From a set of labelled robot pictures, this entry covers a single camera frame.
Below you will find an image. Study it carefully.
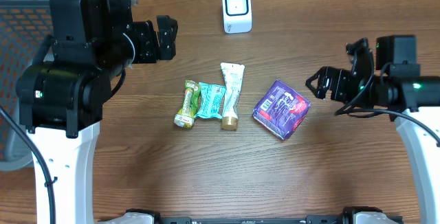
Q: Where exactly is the purple pad package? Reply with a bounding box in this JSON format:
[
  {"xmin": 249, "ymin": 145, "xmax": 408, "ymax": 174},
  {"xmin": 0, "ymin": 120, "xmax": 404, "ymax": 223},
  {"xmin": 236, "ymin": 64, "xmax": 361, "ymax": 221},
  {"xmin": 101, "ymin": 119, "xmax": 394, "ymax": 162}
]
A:
[{"xmin": 252, "ymin": 80, "xmax": 311, "ymax": 140}]

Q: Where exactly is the white tube gold cap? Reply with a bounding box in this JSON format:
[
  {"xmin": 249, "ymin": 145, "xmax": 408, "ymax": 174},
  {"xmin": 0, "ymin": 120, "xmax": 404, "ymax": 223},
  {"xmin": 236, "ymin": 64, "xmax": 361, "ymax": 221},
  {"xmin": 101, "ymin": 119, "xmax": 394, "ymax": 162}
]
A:
[{"xmin": 221, "ymin": 63, "xmax": 245, "ymax": 131}]

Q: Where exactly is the green yellow snack bar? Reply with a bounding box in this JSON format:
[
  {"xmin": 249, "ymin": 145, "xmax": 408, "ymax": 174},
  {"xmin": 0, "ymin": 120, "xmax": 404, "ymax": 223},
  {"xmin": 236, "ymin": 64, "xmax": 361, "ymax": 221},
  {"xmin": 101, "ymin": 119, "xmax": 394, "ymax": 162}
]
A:
[{"xmin": 174, "ymin": 80, "xmax": 201, "ymax": 128}]

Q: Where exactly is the teal snack wrapper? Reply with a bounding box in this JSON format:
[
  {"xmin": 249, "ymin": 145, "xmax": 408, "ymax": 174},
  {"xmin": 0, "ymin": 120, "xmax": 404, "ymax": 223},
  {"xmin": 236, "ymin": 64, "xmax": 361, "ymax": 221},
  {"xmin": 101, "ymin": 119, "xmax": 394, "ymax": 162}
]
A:
[{"xmin": 195, "ymin": 82, "xmax": 226, "ymax": 119}]

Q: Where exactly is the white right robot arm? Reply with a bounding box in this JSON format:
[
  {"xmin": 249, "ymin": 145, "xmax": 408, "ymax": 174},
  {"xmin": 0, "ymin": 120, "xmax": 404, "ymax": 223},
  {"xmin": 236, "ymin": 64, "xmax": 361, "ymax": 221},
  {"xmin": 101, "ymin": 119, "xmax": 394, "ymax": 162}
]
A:
[{"xmin": 305, "ymin": 35, "xmax": 439, "ymax": 223}]

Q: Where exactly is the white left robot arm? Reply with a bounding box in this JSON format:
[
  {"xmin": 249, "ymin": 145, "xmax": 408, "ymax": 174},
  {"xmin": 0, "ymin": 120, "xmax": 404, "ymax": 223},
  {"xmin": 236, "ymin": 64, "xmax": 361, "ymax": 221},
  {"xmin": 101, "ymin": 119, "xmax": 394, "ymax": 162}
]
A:
[{"xmin": 16, "ymin": 0, "xmax": 178, "ymax": 223}]

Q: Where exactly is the white barcode scanner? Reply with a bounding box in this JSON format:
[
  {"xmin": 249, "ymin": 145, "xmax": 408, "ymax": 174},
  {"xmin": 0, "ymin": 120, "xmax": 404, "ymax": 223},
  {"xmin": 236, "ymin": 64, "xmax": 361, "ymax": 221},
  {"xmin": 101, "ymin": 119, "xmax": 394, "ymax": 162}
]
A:
[{"xmin": 222, "ymin": 0, "xmax": 252, "ymax": 34}]

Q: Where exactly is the grey plastic basket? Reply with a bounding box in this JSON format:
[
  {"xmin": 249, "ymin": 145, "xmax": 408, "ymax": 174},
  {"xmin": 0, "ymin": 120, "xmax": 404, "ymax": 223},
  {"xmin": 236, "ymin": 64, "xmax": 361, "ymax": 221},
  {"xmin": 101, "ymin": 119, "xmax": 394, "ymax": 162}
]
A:
[{"xmin": 0, "ymin": 0, "xmax": 59, "ymax": 172}]

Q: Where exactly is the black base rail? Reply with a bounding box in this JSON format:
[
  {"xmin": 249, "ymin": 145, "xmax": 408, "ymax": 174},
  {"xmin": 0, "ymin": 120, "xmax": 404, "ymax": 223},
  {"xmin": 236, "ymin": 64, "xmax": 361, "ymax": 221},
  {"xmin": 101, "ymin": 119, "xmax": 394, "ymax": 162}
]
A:
[{"xmin": 151, "ymin": 205, "xmax": 405, "ymax": 224}]

